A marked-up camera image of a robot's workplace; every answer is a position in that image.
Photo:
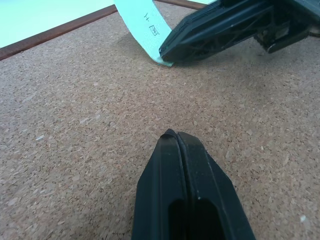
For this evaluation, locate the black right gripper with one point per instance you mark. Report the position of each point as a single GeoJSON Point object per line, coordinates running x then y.
{"type": "Point", "coordinates": [306, 11]}

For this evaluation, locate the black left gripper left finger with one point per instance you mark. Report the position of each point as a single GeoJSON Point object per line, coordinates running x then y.
{"type": "Point", "coordinates": [160, 180]}

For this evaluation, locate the green paper note with writing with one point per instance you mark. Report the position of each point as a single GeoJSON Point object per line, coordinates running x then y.
{"type": "Point", "coordinates": [140, 22]}

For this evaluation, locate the cork board with wooden frame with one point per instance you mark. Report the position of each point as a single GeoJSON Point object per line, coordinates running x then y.
{"type": "Point", "coordinates": [75, 112]}

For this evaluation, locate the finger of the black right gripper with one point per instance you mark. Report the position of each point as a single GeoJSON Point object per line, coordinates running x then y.
{"type": "Point", "coordinates": [215, 32]}

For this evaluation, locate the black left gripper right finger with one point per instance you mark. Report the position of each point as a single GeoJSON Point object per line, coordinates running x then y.
{"type": "Point", "coordinates": [212, 180]}

